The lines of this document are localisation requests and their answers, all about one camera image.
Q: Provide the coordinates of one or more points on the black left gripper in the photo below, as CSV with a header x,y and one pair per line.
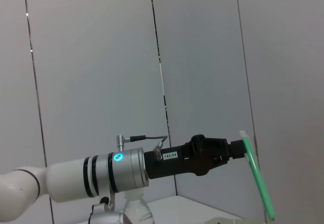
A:
x,y
174,163

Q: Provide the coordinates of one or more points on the translucent glass fruit plate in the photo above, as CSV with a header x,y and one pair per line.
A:
x,y
222,220

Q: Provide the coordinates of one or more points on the clear green-label water bottle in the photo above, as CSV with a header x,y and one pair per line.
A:
x,y
139,208

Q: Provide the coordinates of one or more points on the silver left gripper socket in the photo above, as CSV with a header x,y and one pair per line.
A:
x,y
158,153

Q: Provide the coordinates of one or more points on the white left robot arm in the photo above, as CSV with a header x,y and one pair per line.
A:
x,y
65,178

